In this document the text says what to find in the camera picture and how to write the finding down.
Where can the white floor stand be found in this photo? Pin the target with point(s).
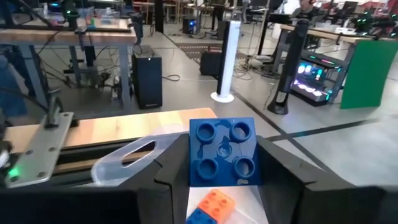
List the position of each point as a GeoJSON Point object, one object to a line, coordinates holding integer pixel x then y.
{"type": "Point", "coordinates": [228, 59]}

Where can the orange toy brick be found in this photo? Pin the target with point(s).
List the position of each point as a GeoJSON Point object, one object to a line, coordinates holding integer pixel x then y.
{"type": "Point", "coordinates": [216, 205]}

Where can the black floor stand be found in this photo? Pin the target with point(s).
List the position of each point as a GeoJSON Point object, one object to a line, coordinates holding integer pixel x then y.
{"type": "Point", "coordinates": [290, 68]}

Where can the black box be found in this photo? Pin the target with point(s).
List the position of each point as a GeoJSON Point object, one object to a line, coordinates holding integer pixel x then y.
{"type": "Point", "coordinates": [211, 63]}

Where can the desktop computer with lights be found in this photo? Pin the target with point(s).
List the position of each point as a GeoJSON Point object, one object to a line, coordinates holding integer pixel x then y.
{"type": "Point", "coordinates": [314, 77]}

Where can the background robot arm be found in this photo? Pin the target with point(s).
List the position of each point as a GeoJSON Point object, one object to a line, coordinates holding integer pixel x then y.
{"type": "Point", "coordinates": [72, 15]}

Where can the green board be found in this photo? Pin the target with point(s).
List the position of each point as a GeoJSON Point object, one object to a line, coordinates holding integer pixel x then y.
{"type": "Point", "coordinates": [368, 74]}

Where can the clear storage box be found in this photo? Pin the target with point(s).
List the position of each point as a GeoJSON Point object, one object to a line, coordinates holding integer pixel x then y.
{"type": "Point", "coordinates": [107, 18]}

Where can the blue toy brick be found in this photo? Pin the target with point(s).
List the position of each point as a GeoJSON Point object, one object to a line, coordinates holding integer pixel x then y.
{"type": "Point", "coordinates": [224, 149]}
{"type": "Point", "coordinates": [199, 217]}

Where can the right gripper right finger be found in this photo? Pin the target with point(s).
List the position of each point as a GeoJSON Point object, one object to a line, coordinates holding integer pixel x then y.
{"type": "Point", "coordinates": [295, 202]}

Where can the wooden work table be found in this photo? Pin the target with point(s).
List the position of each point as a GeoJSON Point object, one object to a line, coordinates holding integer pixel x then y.
{"type": "Point", "coordinates": [323, 33]}
{"type": "Point", "coordinates": [93, 35]}

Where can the black computer with blue light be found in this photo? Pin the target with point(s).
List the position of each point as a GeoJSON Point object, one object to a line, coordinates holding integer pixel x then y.
{"type": "Point", "coordinates": [190, 25]}

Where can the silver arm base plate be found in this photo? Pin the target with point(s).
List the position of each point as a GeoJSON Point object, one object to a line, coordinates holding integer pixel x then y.
{"type": "Point", "coordinates": [40, 149]}

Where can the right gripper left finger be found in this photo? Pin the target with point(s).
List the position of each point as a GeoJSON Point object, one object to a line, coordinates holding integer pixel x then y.
{"type": "Point", "coordinates": [155, 202]}

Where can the clear plastic bin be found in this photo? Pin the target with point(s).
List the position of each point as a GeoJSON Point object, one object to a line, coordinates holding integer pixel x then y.
{"type": "Point", "coordinates": [105, 171]}

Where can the black computer tower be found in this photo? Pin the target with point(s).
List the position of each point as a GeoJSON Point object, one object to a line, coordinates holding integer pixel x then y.
{"type": "Point", "coordinates": [147, 81]}

